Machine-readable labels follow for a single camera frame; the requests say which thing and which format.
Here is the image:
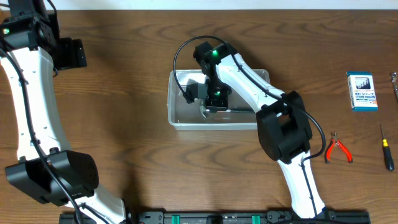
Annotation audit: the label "small claw hammer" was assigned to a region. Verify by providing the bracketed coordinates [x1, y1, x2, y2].
[199, 105, 254, 120]

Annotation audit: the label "clear plastic container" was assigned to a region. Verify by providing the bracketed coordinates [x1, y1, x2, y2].
[167, 70, 257, 131]

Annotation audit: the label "red black pliers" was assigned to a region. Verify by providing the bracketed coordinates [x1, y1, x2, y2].
[324, 131, 353, 164]

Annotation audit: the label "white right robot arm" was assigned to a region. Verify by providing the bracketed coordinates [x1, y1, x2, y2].
[193, 42, 325, 218]

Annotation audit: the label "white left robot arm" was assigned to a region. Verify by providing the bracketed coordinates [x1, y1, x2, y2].
[1, 0, 128, 223]

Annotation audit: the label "blue white screwdriver box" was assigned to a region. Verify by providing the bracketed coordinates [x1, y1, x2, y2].
[346, 71, 378, 111]

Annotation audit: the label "silver wrench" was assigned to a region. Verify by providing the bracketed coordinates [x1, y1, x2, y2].
[390, 72, 398, 100]

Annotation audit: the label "black yellow screwdriver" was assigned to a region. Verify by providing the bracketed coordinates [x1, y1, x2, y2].
[380, 125, 395, 171]

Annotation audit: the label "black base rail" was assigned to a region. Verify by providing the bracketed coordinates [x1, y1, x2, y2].
[58, 210, 371, 224]

